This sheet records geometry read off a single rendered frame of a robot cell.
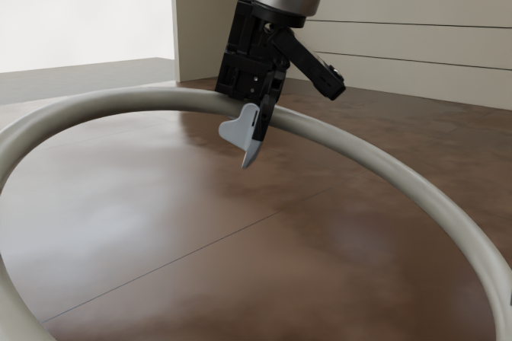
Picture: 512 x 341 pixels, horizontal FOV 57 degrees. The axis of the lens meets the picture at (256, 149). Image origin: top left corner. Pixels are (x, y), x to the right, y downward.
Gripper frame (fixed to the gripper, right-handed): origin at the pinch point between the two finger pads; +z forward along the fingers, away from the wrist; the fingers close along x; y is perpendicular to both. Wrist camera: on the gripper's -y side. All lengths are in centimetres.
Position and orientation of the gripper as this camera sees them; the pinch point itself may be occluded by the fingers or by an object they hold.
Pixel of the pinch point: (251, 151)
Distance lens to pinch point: 66.3
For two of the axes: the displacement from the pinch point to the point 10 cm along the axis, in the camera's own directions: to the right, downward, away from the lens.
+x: -0.3, 4.5, -8.9
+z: -2.7, 8.5, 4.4
